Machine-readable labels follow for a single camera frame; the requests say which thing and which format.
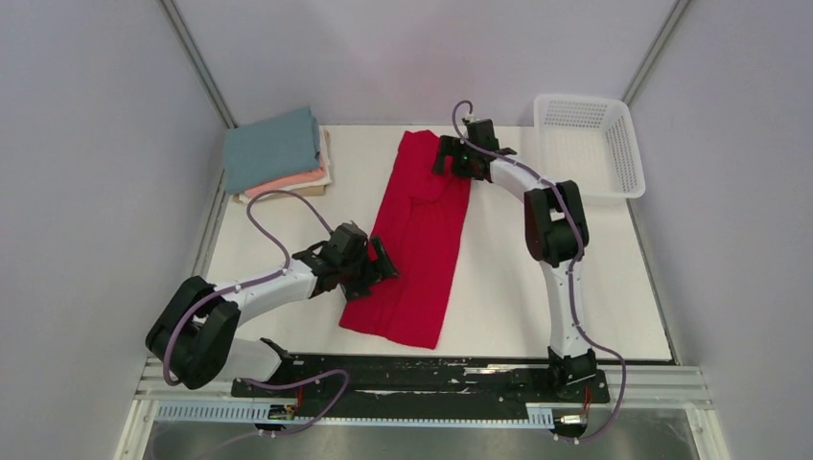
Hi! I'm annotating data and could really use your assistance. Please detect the white plastic basket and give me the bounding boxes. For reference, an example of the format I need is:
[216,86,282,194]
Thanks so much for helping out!
[533,94,646,206]

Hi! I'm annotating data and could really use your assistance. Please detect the folded pink t shirt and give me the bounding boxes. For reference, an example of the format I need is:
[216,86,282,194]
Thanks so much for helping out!
[243,155,331,199]

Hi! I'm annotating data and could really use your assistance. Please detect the folded beige t shirt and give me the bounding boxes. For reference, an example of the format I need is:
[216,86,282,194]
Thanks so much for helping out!
[231,128,333,204]

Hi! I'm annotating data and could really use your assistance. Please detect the red t shirt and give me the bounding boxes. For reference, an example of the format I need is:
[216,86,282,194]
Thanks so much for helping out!
[338,130,471,350]

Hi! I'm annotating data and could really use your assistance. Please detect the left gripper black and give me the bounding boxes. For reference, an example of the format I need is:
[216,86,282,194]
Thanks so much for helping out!
[340,236,402,302]

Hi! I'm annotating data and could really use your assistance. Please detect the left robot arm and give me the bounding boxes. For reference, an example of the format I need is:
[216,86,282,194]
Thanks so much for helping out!
[145,222,400,397]

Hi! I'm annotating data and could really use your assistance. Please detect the folded teal t shirt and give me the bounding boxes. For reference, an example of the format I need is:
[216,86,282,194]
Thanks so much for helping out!
[222,106,320,195]

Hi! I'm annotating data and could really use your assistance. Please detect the aluminium frame rail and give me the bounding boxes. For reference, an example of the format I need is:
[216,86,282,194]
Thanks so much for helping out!
[133,356,716,411]

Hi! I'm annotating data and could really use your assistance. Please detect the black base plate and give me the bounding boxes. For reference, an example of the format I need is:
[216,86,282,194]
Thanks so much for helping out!
[231,354,611,421]

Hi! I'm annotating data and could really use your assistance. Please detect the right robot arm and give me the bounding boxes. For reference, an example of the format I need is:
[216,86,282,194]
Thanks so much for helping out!
[432,120,597,401]

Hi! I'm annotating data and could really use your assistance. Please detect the white slotted cable duct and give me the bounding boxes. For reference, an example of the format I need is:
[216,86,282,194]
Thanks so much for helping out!
[155,401,555,429]

